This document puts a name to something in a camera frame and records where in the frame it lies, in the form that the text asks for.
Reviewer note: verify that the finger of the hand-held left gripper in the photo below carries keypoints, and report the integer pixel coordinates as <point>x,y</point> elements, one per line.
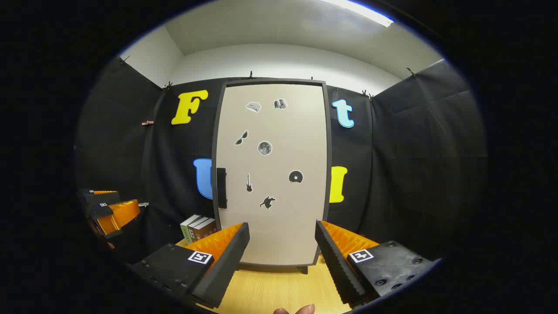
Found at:
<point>98,197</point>
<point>117,216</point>

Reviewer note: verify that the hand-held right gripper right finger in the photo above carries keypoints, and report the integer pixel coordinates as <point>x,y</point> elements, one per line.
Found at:
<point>338,266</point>

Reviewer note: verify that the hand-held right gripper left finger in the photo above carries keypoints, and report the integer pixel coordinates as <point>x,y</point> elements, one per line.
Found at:
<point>226,266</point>

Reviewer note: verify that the dark grey cabinet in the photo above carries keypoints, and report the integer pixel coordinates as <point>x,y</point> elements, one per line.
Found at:
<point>274,81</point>

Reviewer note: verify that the green white book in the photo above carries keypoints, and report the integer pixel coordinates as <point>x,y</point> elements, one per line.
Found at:
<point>186,233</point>

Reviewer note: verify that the black backdrop cloth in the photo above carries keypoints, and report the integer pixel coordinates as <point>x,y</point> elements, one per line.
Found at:
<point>414,152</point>

